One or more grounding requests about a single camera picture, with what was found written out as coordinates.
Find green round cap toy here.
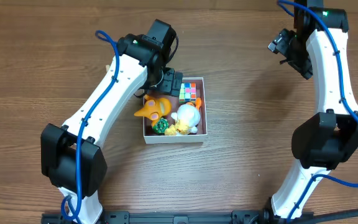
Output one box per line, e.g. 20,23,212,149
153,118,170,134

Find black cable bottom right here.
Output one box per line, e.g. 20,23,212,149
300,205,358,224

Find white yellow plush chicken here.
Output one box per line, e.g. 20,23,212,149
164,98,202,136

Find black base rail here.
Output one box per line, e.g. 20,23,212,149
40,210,315,224

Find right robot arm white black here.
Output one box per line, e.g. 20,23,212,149
259,1,358,223

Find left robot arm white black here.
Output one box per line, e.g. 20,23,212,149
40,19,183,223

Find white box pink inside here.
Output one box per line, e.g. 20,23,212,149
143,77,208,144

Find colourful puzzle cube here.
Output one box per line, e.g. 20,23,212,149
179,83,197,103

